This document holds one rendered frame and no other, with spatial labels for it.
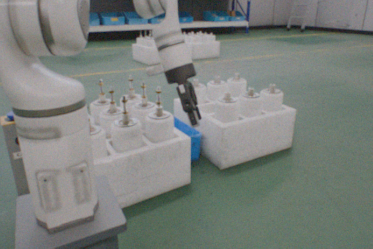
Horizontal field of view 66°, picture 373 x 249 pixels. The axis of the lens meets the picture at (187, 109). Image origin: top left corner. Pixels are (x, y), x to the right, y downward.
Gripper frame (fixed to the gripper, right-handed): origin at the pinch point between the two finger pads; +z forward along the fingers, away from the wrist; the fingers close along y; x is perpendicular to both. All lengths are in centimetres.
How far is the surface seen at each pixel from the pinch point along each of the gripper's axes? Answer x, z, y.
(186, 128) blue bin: 11, 9, 50
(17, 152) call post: 48.1, -6.8, -1.2
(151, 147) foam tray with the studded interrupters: 17.9, 5.8, 15.5
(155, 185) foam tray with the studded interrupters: 21.6, 19.0, 18.1
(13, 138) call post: 46.9, -10.7, -2.1
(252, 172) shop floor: -9.9, 30.7, 36.1
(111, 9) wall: 144, -184, 494
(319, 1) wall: -296, -85, 678
